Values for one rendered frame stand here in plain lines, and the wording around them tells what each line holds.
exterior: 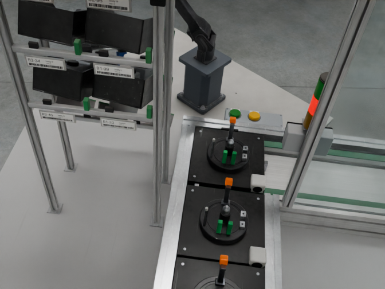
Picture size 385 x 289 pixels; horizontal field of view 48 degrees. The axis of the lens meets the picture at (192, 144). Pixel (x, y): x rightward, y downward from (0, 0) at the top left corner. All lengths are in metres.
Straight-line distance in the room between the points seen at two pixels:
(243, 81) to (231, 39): 1.84
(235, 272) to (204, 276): 0.08
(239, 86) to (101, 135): 0.63
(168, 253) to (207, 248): 0.11
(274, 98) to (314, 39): 2.13
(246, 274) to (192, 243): 0.17
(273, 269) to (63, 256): 0.60
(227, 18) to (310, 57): 0.83
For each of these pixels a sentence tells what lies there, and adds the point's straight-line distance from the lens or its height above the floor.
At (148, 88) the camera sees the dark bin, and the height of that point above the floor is 1.33.
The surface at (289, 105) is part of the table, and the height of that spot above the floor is 0.86.
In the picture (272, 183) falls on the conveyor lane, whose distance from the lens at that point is 1.45.
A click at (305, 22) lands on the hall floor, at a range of 4.15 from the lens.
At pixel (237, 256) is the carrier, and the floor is 0.97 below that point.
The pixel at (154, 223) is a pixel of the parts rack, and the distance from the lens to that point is 1.38.
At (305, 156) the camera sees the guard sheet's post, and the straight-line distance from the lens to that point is 1.18.
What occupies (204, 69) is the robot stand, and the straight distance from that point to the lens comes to 1.61.
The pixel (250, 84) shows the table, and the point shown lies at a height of 0.86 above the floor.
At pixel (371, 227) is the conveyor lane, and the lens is 1.47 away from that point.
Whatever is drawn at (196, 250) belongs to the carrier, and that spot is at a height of 0.97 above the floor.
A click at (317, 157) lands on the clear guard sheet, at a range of 1.20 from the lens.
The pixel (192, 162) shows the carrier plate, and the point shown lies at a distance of 1.39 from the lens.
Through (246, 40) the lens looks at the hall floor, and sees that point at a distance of 3.74.
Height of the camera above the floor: 2.03
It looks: 47 degrees down
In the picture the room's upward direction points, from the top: 5 degrees clockwise
